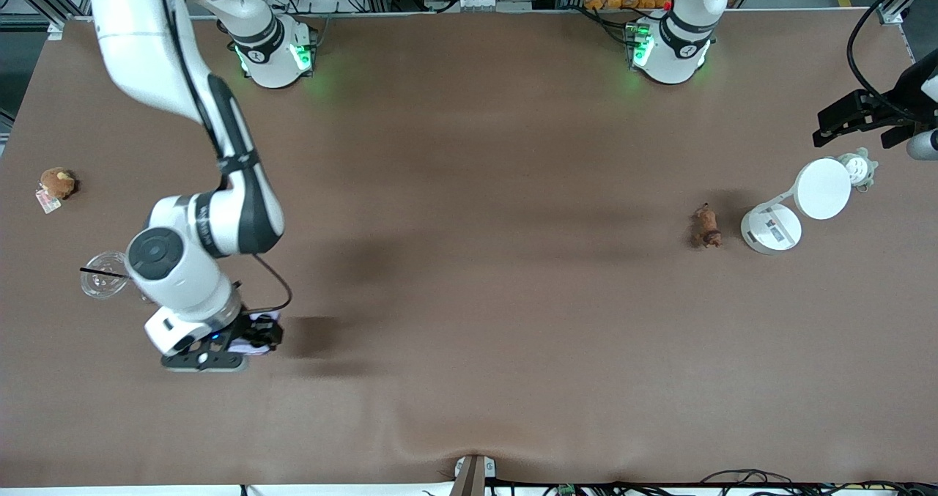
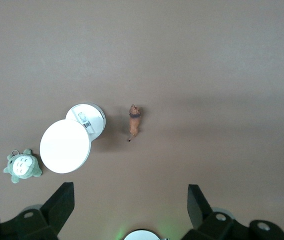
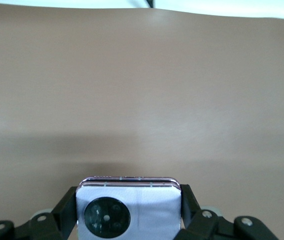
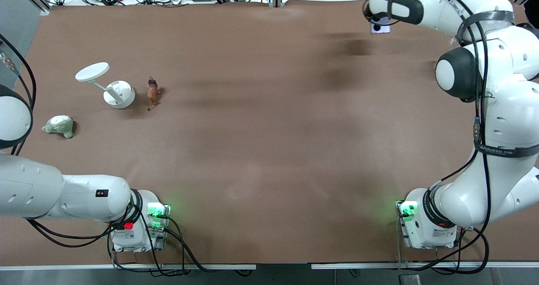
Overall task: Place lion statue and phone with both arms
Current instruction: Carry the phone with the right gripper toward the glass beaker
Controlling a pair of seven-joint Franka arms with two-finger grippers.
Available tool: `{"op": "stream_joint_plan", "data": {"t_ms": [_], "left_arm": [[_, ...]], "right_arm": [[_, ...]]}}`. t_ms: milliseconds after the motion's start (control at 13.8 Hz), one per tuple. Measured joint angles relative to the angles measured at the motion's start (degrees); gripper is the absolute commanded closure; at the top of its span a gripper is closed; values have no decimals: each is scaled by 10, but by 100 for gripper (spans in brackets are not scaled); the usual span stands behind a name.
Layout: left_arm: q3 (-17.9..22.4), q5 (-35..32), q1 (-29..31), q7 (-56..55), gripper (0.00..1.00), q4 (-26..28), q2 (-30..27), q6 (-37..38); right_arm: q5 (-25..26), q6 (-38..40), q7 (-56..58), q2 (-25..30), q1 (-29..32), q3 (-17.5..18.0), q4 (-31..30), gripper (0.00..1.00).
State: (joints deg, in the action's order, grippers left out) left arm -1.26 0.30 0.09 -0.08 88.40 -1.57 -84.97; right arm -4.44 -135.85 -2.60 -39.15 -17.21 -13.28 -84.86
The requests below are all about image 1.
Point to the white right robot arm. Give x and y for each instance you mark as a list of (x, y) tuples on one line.
[(183, 247)]

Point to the aluminium table corner bracket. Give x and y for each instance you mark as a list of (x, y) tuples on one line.
[(56, 30), (890, 14)]

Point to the black straw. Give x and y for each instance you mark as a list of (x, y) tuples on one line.
[(102, 272)]

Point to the brown toy dog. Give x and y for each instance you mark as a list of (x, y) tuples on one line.
[(708, 226)]

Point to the brown camera mount post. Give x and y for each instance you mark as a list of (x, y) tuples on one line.
[(471, 478)]

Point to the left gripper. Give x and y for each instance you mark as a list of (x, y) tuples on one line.
[(903, 94)]

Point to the white round desk lamp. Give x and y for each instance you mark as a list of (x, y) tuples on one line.
[(821, 188)]

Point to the brown plush toy with tag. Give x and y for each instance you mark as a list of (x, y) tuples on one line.
[(57, 184)]

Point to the purple flip phone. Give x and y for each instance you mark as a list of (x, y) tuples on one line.
[(250, 346)]

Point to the clear plastic cup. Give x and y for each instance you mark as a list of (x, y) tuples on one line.
[(99, 276)]

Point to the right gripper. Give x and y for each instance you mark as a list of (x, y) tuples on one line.
[(250, 327)]

